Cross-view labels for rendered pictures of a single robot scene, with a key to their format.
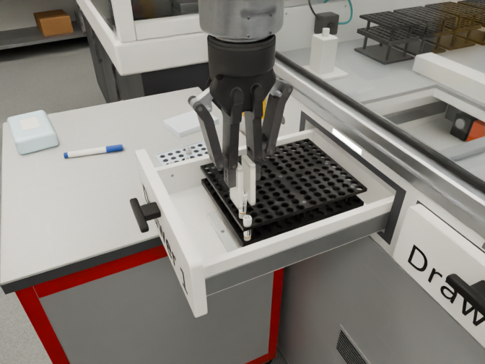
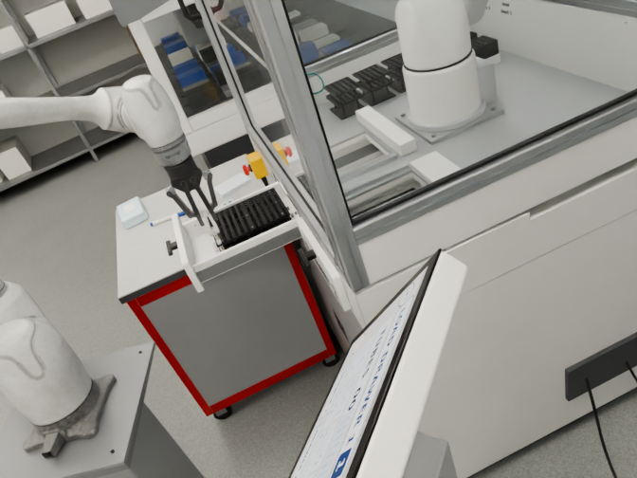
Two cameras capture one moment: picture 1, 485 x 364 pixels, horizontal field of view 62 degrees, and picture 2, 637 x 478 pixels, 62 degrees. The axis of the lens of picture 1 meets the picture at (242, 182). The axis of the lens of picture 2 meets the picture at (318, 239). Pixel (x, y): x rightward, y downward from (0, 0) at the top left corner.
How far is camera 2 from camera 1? 1.00 m
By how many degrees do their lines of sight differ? 14
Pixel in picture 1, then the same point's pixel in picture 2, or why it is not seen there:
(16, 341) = (156, 368)
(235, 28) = (166, 162)
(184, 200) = (205, 238)
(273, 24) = (181, 156)
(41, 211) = (137, 260)
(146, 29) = (197, 121)
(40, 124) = (136, 207)
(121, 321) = (195, 321)
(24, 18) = not seen: hidden behind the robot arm
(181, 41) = (227, 122)
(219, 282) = (206, 273)
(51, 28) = not seen: hidden behind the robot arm
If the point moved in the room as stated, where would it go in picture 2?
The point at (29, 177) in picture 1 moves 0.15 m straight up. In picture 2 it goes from (131, 242) to (110, 209)
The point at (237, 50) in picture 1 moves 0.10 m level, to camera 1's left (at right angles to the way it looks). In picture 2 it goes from (172, 169) to (136, 177)
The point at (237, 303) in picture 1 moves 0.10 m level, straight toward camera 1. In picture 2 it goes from (278, 306) to (274, 327)
